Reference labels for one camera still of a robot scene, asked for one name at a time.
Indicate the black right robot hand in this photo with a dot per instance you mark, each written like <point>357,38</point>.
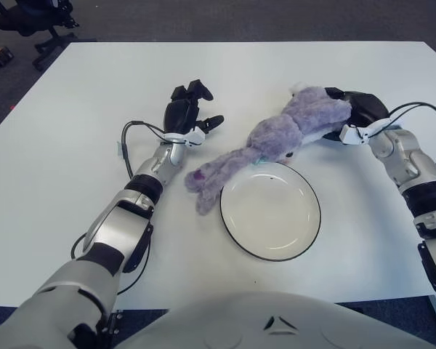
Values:
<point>365,107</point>

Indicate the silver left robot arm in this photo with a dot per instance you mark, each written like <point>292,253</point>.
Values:
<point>109,232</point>

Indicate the purple plush bunny doll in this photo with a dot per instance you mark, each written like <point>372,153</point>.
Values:
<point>287,127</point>

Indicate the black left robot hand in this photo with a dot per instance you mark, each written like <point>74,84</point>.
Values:
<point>179,116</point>

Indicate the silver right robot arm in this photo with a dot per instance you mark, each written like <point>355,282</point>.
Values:
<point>410,167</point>

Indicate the white plate black rim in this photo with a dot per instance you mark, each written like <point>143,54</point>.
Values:
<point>270,211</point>

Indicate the black table bracket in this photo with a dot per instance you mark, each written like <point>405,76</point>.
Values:
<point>115,321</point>

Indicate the silver robot torso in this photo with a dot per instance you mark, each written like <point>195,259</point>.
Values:
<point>276,327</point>

